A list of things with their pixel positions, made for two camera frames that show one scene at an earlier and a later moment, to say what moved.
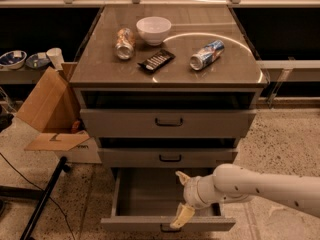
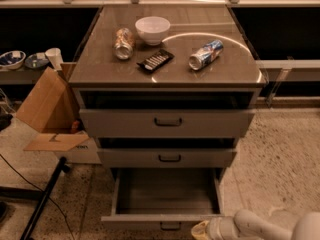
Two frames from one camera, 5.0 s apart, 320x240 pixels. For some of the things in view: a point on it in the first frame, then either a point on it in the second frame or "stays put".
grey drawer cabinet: (168, 85) stays put
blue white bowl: (13, 59) stays put
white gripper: (192, 191) -> (216, 228)
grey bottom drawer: (147, 199) stays put
